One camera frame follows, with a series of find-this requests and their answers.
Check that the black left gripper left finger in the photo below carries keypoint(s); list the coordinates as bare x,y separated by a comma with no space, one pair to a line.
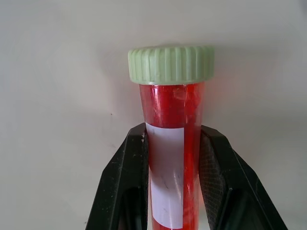
120,182

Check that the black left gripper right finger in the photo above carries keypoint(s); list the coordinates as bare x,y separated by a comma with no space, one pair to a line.
230,191

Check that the red test tube green cap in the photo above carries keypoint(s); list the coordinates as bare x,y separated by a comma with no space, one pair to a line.
172,103

